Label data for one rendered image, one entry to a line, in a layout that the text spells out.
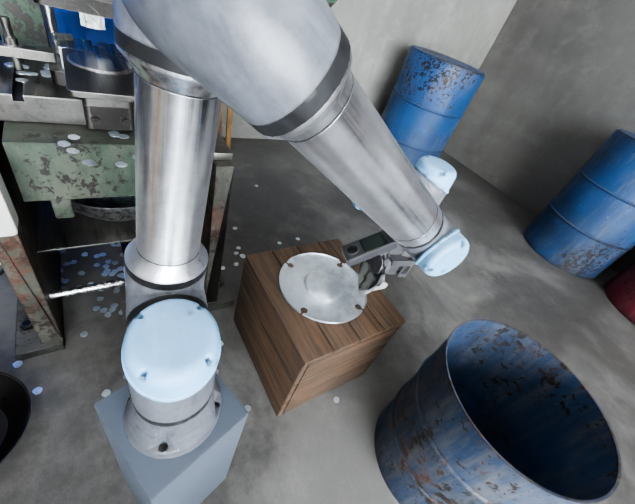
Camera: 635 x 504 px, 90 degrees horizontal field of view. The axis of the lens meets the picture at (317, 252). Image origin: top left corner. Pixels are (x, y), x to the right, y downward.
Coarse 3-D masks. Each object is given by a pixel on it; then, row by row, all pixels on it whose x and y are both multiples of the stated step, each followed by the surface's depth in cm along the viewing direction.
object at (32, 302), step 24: (0, 144) 70; (0, 168) 67; (24, 216) 79; (0, 240) 69; (24, 240) 75; (24, 264) 76; (48, 264) 97; (24, 288) 80; (48, 288) 91; (24, 312) 100; (48, 312) 88; (24, 336) 95; (48, 336) 94
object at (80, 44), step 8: (64, 40) 75; (72, 40) 76; (80, 40) 78; (88, 40) 79; (72, 48) 73; (80, 48) 74; (88, 48) 75; (96, 48) 77; (104, 48) 78; (112, 48) 80
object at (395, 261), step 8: (400, 248) 69; (376, 256) 70; (384, 256) 68; (392, 256) 69; (400, 256) 70; (408, 256) 71; (376, 264) 70; (384, 264) 68; (392, 264) 69; (400, 264) 69; (408, 264) 70; (376, 272) 70; (392, 272) 73; (400, 272) 72
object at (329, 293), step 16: (304, 256) 108; (320, 256) 110; (288, 272) 100; (304, 272) 102; (320, 272) 103; (336, 272) 107; (352, 272) 109; (288, 288) 95; (304, 288) 97; (320, 288) 98; (336, 288) 100; (352, 288) 103; (304, 304) 92; (320, 304) 94; (336, 304) 96; (352, 304) 98; (320, 320) 90; (336, 320) 91
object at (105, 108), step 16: (64, 48) 71; (64, 64) 65; (80, 64) 66; (96, 64) 69; (112, 64) 71; (128, 64) 74; (80, 80) 62; (96, 80) 64; (112, 80) 66; (128, 80) 68; (80, 96) 59; (96, 96) 60; (112, 96) 62; (128, 96) 63; (96, 112) 72; (112, 112) 74; (128, 112) 75; (96, 128) 74; (112, 128) 76; (128, 128) 78
